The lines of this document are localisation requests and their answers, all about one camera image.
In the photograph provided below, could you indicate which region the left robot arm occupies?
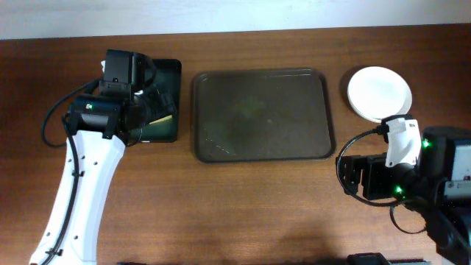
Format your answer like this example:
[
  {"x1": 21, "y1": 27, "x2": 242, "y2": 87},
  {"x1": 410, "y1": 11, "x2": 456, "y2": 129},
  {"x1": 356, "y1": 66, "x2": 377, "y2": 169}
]
[{"x1": 29, "y1": 78, "x2": 181, "y2": 264}]

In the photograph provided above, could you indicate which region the dark brown serving tray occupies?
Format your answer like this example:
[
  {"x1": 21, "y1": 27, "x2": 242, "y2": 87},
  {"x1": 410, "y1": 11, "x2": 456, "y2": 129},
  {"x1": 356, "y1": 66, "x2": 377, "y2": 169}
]
[{"x1": 191, "y1": 68, "x2": 336, "y2": 164}]

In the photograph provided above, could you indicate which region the cream white plate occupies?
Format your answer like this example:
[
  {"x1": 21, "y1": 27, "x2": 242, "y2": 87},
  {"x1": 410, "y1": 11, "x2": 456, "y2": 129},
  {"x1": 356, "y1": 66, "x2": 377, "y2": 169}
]
[{"x1": 347, "y1": 66, "x2": 412, "y2": 123}]

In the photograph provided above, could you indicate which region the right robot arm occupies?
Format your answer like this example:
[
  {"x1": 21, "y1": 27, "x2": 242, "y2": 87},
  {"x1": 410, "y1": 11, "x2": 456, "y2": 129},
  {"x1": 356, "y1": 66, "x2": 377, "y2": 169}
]
[{"x1": 336, "y1": 120, "x2": 470, "y2": 264}]

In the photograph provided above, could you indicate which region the green and yellow sponge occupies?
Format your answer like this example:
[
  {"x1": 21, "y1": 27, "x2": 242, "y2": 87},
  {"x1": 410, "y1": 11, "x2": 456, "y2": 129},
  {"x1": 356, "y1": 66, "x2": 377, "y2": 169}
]
[{"x1": 149, "y1": 115, "x2": 173, "y2": 125}]

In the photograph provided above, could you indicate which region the right black cable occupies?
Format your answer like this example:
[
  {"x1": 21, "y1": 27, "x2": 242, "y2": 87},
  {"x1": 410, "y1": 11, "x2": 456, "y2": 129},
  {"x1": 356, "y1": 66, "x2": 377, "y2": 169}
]
[{"x1": 335, "y1": 124, "x2": 430, "y2": 236}]

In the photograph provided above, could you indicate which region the black rectangular sponge tray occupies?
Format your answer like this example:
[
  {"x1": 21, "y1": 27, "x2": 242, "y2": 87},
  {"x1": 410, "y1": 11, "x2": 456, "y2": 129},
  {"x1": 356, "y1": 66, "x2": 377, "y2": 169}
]
[{"x1": 135, "y1": 59, "x2": 182, "y2": 143}]

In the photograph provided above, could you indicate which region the black cable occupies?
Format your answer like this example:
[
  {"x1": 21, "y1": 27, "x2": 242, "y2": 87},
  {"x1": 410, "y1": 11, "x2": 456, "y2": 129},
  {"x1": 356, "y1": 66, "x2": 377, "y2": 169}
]
[
  {"x1": 38, "y1": 58, "x2": 157, "y2": 265},
  {"x1": 335, "y1": 124, "x2": 430, "y2": 236}
]

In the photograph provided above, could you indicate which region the left black cable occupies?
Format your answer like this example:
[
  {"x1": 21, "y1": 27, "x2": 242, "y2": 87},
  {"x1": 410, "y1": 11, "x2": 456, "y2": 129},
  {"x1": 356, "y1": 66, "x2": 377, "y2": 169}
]
[{"x1": 38, "y1": 58, "x2": 157, "y2": 265}]

